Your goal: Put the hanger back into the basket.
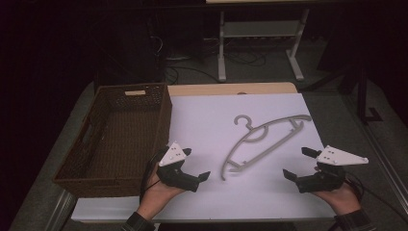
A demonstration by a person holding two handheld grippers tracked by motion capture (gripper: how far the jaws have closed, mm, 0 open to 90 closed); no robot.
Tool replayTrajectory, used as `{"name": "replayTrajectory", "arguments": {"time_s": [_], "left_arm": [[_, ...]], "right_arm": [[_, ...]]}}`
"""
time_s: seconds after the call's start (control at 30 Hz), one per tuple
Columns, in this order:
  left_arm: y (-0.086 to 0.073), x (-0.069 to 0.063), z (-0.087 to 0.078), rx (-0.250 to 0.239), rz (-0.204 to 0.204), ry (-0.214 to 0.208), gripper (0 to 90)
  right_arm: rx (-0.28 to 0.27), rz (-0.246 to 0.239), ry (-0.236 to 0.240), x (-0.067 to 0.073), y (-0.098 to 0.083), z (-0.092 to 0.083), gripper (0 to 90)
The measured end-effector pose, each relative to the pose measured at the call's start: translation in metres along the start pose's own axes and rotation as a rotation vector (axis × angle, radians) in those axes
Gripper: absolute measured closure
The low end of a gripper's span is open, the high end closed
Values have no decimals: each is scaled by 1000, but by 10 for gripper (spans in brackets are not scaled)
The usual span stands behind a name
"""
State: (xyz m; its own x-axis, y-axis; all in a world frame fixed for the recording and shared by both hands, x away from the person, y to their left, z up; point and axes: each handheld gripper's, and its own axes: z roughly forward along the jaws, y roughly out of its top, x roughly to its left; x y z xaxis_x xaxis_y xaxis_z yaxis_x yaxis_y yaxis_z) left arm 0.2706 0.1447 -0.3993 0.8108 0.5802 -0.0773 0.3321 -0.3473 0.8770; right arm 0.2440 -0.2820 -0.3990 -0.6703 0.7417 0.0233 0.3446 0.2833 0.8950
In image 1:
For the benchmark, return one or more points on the aluminium frame rail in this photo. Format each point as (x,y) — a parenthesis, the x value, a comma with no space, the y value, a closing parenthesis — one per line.
(61,211)
(389,173)

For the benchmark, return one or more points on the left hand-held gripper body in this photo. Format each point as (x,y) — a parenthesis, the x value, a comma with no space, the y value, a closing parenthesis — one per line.
(174,175)

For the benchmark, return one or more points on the person's right hand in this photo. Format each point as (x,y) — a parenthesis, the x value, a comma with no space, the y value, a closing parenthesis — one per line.
(340,199)

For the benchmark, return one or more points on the white metal desk frame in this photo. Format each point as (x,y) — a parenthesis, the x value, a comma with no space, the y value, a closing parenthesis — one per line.
(221,57)

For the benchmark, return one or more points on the black metal stand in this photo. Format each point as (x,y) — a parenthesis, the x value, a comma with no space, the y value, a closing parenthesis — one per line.
(362,96)

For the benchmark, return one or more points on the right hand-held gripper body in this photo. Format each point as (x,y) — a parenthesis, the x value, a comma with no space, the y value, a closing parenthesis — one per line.
(324,179)

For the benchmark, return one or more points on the grey plastic clothes hanger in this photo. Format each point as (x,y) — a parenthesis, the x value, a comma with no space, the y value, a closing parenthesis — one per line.
(290,119)

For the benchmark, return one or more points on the brown woven basket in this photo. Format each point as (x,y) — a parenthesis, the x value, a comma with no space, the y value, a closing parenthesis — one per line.
(122,138)

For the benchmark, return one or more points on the white table mat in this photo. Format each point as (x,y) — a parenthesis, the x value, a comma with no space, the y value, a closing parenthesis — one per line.
(205,122)

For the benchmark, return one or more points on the person's left hand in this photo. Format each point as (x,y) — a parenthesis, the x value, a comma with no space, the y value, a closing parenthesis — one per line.
(158,195)

